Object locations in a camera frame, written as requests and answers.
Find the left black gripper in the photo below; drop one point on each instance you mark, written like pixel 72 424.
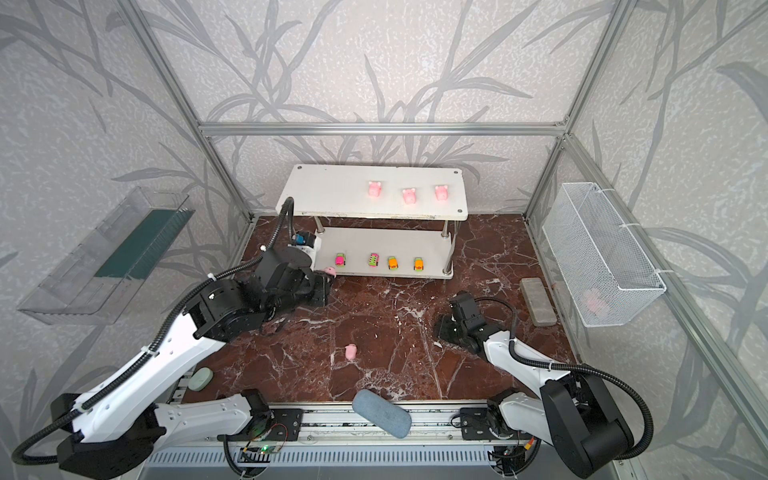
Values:
pixel 321 288

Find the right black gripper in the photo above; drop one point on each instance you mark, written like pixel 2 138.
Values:
pixel 450 327

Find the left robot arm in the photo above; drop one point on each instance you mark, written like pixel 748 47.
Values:
pixel 114 427

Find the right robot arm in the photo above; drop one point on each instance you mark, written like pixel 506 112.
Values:
pixel 589 417

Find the white two-tier shelf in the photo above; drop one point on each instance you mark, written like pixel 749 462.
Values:
pixel 341 192

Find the grey sponge block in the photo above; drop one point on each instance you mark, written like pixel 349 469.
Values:
pixel 538 302

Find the grey blue oval pad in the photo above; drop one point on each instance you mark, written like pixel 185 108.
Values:
pixel 389 417

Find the pale green round disc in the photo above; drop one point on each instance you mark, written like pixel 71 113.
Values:
pixel 200 379

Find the pink toy in basket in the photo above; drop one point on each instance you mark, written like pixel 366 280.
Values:
pixel 594 303

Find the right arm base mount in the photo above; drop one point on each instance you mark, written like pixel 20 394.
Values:
pixel 481 424

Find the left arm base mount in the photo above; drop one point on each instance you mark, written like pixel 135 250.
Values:
pixel 283 424

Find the white wire mesh basket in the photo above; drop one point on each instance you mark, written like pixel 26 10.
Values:
pixel 595 247

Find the clear plastic wall bin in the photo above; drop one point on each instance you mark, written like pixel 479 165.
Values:
pixel 96 282

